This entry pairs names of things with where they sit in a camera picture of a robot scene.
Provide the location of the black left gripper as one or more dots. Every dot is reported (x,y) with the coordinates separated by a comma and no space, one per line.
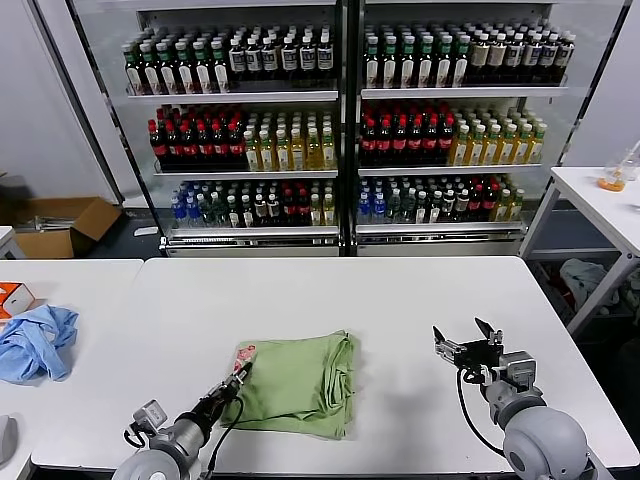
(220,397)

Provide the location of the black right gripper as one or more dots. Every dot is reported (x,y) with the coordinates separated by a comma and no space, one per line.
(477,356)

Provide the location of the light green shirt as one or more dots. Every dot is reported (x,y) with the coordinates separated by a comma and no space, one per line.
(290,390)

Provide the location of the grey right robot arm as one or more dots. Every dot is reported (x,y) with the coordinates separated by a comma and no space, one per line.
(545,445)

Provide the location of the pile of pale clothes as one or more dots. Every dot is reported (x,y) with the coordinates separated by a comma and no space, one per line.
(585,280)

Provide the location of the small dark bottle beige label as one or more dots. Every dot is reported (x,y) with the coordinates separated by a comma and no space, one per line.
(448,205)
(260,210)
(273,210)
(462,205)

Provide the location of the small dark bottle white cap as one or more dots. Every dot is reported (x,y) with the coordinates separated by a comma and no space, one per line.
(233,212)
(434,209)
(247,212)
(421,210)

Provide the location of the small yellow drink bottle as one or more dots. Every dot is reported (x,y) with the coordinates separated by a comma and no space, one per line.
(328,212)
(515,206)
(501,207)
(316,212)

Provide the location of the small cola bottle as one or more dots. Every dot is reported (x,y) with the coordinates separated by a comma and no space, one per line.
(288,210)
(475,202)
(303,210)
(488,202)

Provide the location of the small green tinted bottle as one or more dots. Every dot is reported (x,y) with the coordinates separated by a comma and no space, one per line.
(205,212)
(218,212)
(408,207)
(395,207)

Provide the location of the small blue water bottle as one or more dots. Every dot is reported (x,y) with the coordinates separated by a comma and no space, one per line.
(178,212)
(365,210)
(379,210)
(193,212)

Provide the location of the small white floor object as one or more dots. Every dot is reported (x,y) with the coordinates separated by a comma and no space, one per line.
(146,231)

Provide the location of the white side table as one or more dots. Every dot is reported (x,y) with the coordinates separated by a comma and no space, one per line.
(585,200)

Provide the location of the cola bottle red cap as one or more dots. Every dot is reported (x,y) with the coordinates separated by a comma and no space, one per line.
(189,147)
(219,147)
(235,147)
(431,142)
(159,147)
(369,142)
(446,141)
(174,147)
(204,147)
(399,142)
(384,142)
(415,142)

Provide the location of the crumpled light blue shirt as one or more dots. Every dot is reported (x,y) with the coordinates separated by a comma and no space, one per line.
(35,345)

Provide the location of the clear cup orange contents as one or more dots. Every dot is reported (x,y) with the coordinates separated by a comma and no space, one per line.
(612,182)

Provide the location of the open cardboard box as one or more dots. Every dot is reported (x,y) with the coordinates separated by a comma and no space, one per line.
(97,215)

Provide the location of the clear plastic container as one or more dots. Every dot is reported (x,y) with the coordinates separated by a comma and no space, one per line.
(632,165)

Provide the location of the orange and white box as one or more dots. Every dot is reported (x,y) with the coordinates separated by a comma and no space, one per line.
(15,297)

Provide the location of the grey rounded object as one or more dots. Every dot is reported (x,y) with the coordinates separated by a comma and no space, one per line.
(7,440)

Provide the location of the metal parts in carton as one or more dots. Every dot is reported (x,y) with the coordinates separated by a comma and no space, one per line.
(50,223)

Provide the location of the drinks display cabinet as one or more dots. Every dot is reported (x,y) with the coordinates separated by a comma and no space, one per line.
(450,93)
(225,96)

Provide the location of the small white table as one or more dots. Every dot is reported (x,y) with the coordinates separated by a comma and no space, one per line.
(7,242)

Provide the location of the dark bottle green cap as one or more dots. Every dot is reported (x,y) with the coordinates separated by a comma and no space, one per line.
(425,69)
(444,68)
(408,69)
(202,74)
(165,75)
(390,70)
(220,73)
(149,75)
(183,74)
(461,67)
(371,70)
(133,75)

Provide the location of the dark bottle white label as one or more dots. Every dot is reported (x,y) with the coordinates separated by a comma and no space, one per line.
(307,58)
(254,60)
(289,59)
(237,61)
(531,56)
(513,57)
(565,55)
(325,57)
(271,60)
(548,56)

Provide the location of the open glass cabinet door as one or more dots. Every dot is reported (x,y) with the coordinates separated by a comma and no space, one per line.
(100,125)
(585,75)

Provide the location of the dark blurry object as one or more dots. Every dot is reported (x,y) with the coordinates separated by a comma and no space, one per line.
(12,192)

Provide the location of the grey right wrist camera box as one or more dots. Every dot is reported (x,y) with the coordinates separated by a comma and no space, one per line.
(520,370)

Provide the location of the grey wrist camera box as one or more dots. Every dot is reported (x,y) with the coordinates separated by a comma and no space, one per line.
(520,370)
(150,415)

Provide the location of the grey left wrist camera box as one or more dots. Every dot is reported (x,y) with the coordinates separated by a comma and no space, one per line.
(150,415)

